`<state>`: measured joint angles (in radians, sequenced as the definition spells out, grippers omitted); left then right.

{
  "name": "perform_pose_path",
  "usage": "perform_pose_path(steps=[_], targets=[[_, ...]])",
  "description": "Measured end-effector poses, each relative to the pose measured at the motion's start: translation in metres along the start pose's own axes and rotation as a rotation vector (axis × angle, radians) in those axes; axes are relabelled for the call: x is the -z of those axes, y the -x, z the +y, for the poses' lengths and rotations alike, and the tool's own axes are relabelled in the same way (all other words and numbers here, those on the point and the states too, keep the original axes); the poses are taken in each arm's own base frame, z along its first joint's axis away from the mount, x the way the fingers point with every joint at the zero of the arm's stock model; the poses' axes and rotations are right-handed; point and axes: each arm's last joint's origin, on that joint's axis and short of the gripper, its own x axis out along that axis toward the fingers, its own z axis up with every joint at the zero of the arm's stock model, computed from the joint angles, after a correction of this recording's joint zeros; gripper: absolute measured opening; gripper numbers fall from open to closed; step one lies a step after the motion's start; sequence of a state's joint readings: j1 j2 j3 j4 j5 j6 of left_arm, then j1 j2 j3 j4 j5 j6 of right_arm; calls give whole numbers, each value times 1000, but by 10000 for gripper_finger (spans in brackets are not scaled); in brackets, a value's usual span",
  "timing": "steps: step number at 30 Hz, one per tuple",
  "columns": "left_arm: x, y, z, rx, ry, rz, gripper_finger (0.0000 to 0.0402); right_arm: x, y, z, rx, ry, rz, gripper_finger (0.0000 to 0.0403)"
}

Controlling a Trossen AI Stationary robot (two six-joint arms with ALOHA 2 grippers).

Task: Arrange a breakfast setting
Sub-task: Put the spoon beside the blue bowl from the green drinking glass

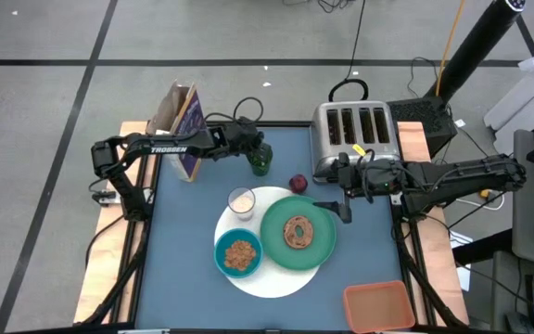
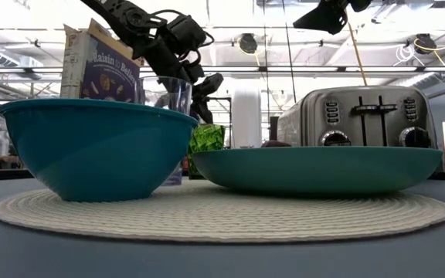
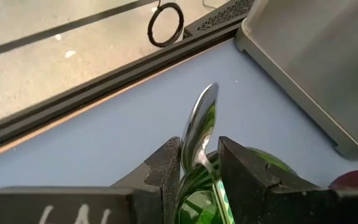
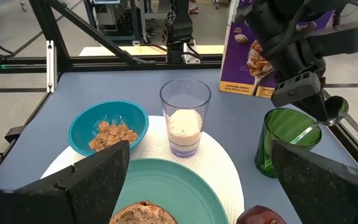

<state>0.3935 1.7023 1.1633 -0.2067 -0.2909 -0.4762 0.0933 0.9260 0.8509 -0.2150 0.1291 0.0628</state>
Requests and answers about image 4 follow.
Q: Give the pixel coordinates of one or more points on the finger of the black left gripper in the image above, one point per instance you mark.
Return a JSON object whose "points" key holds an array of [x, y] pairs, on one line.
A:
{"points": [[297, 90]]}

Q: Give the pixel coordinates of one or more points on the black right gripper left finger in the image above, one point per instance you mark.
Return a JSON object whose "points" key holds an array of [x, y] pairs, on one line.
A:
{"points": [[73, 199]]}

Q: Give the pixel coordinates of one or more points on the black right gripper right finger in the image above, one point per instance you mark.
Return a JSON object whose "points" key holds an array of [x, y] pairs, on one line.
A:
{"points": [[328, 193]]}

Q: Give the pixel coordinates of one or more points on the silver metal spoon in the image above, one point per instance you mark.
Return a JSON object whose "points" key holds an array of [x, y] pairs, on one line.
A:
{"points": [[337, 107]]}

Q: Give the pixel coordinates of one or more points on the purple cereal box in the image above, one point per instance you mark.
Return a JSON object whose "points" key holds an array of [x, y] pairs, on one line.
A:
{"points": [[236, 65]]}

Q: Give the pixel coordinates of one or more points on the teal plastic bowl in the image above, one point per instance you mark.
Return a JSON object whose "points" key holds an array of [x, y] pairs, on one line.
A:
{"points": [[82, 130]]}

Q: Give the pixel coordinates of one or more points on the brown bread slice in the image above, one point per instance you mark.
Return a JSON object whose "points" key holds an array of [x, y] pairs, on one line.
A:
{"points": [[143, 214]]}

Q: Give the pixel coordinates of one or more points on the dark red fruit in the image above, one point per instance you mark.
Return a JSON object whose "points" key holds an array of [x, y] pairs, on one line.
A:
{"points": [[259, 216]]}

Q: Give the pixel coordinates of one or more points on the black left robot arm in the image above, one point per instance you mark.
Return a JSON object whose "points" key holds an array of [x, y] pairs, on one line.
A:
{"points": [[179, 21]]}

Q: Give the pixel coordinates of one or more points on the brown cereal flakes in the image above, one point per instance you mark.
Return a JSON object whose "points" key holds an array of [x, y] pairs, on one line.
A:
{"points": [[113, 135]]}

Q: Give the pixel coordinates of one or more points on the green round plate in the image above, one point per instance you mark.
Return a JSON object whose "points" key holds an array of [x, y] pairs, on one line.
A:
{"points": [[172, 186]]}

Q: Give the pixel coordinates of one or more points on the white round woven placemat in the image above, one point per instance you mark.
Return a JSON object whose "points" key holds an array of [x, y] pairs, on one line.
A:
{"points": [[219, 161]]}

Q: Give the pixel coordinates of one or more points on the clear drinking glass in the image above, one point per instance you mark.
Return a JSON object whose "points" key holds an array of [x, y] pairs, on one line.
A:
{"points": [[185, 93]]}

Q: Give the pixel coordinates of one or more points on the white milk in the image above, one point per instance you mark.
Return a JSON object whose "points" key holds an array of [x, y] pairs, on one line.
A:
{"points": [[185, 127]]}

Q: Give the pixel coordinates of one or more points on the grey equipment cart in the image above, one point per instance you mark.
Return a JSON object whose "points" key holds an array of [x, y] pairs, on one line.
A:
{"points": [[113, 18]]}

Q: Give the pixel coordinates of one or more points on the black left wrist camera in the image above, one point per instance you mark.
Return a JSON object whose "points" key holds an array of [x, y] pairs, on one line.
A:
{"points": [[337, 39]]}

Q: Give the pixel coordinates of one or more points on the silver metal bracket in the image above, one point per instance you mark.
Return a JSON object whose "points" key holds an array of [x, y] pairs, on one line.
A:
{"points": [[51, 65]]}

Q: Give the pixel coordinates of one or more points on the black metal support frame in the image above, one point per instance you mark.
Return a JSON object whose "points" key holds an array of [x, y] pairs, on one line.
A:
{"points": [[82, 26]]}

